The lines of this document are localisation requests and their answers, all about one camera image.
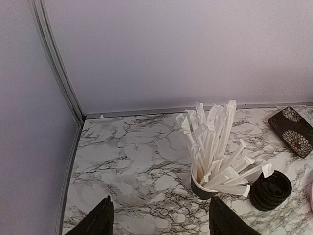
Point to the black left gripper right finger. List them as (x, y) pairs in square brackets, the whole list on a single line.
[(224, 221)]

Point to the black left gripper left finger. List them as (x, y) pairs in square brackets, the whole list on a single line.
[(99, 221)]

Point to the black cup holding straws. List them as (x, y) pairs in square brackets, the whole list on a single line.
[(199, 191)]

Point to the stack of black lids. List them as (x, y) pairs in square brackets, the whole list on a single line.
[(268, 193)]

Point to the pink round plate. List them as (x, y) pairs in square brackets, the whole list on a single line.
[(310, 192)]

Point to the dark floral square plate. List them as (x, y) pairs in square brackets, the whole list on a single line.
[(293, 130)]

